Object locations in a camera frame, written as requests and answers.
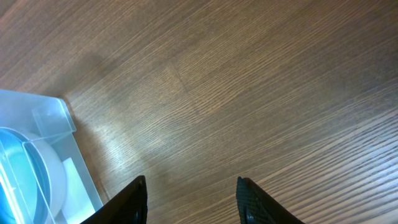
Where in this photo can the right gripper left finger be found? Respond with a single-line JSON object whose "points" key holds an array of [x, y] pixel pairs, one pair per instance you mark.
{"points": [[129, 206]]}

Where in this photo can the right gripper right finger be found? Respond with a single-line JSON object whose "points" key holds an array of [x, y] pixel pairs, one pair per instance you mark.
{"points": [[255, 206]]}

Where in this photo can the cream bowl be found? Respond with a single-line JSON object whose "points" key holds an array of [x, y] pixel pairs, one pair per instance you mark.
{"points": [[54, 170]]}

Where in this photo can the clear plastic storage container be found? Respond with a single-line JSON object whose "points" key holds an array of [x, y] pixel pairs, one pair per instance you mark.
{"points": [[49, 118]]}

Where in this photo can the dark blue bowl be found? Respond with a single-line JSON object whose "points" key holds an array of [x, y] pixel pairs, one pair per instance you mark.
{"points": [[24, 185]]}

